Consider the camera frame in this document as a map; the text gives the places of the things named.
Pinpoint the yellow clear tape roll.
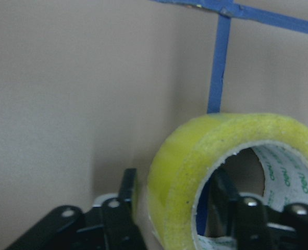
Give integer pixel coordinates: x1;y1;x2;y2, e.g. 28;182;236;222
147;113;308;249

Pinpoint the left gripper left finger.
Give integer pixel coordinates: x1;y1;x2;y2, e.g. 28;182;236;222
117;168;137;224

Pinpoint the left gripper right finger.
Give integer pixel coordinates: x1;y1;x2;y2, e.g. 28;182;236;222
208;169;240;237

